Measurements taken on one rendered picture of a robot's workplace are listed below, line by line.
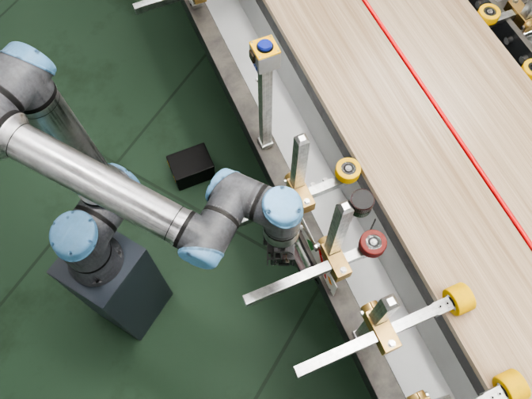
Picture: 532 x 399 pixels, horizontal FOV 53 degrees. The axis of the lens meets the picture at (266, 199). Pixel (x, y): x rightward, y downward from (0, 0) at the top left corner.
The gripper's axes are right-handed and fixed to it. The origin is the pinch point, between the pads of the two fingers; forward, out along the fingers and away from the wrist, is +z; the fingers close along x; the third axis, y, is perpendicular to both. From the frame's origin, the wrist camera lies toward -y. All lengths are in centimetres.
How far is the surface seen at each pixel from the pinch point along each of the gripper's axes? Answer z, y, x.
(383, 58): 5, -74, 37
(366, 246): 5.0, -3.4, 25.7
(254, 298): 9.9, 11.1, -7.0
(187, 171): 84, -71, -42
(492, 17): 4, -92, 78
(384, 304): -17.4, 19.5, 24.4
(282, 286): 9.8, 7.5, 1.1
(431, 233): 5.6, -7.8, 45.7
